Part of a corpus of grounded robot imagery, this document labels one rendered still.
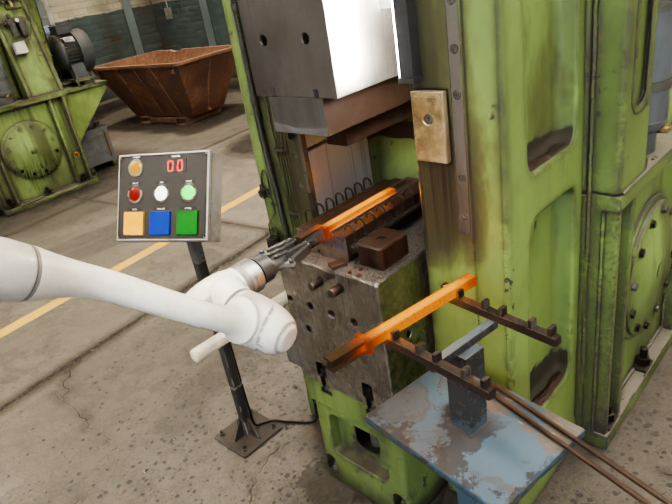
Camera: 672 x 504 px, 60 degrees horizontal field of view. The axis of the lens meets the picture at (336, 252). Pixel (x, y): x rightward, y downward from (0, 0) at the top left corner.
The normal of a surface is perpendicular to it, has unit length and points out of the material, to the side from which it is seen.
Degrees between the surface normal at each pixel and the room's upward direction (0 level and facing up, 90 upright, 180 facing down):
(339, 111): 90
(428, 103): 90
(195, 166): 60
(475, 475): 0
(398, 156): 90
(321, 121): 90
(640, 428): 0
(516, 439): 0
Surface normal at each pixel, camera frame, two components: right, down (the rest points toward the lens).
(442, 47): -0.67, 0.42
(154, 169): -0.33, -0.04
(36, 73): 0.69, 0.02
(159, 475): -0.15, -0.88
